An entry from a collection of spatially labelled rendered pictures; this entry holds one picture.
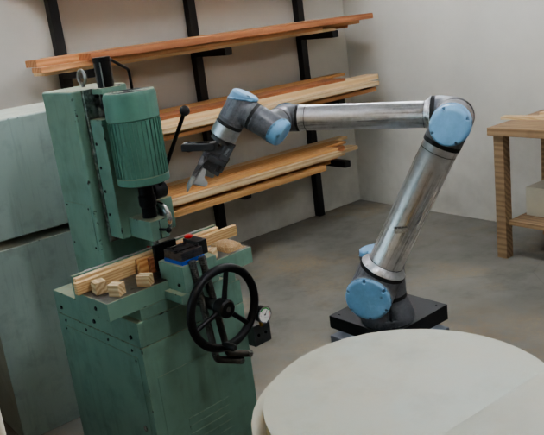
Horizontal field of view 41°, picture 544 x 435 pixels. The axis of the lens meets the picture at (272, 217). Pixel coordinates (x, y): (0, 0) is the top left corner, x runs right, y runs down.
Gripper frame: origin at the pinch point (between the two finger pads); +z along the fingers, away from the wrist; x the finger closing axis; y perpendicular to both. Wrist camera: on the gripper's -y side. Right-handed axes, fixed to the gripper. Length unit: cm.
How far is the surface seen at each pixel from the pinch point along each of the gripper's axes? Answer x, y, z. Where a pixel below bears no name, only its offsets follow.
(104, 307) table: -32.3, -3.3, 37.5
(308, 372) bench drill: -202, 26, -63
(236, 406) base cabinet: -1, 52, 65
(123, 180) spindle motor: -6.9, -19.3, 7.3
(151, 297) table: -21.4, 7.5, 32.3
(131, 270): -8.8, -3.4, 33.7
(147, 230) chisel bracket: -3.4, -5.4, 20.4
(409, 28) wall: 350, 63, -78
